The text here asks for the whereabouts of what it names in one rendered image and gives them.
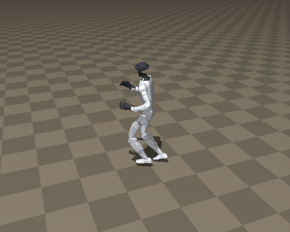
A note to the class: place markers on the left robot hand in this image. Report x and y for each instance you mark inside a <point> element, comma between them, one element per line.
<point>125,106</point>

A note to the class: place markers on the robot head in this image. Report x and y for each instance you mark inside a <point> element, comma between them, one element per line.
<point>141,67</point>

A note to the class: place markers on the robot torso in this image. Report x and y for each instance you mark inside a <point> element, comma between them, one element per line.
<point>150,91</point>

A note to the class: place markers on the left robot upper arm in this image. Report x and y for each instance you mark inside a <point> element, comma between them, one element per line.
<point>143,91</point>

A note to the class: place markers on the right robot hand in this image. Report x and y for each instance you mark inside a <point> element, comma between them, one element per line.
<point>127,84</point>

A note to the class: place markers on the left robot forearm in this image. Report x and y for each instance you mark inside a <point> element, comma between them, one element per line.
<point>139,108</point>

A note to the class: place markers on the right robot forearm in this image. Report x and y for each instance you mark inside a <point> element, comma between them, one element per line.
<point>135,90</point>

